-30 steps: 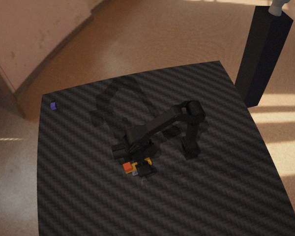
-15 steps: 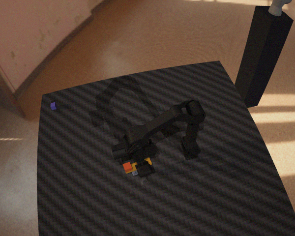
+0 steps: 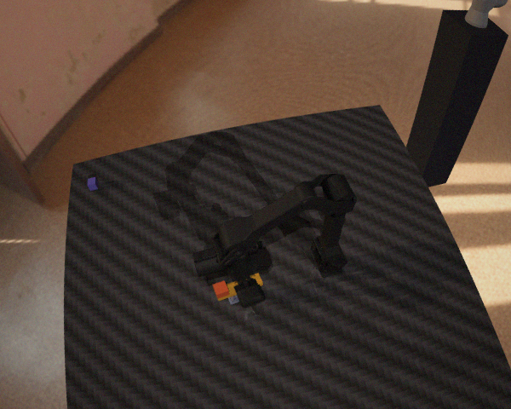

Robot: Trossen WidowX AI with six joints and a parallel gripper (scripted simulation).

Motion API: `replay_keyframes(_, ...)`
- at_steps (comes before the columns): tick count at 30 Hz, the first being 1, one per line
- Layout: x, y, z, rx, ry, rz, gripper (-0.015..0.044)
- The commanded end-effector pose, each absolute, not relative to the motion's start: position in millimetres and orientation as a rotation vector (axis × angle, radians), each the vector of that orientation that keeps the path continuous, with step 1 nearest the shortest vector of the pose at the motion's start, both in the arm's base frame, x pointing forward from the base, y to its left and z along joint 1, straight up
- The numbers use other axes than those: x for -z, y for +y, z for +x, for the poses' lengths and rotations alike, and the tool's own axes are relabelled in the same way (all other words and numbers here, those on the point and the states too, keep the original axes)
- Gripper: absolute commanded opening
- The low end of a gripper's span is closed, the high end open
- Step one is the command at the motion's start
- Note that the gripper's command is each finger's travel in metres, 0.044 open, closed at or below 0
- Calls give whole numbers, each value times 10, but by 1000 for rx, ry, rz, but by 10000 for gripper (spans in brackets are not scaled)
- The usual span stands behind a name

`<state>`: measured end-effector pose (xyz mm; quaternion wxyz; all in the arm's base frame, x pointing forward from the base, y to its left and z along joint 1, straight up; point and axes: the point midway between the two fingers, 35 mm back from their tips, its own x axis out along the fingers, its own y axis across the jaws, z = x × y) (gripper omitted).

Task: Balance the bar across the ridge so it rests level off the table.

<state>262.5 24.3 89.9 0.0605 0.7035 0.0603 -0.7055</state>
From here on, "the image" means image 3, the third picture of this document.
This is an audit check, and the small purple block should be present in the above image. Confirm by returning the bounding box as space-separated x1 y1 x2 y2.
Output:
87 177 99 191

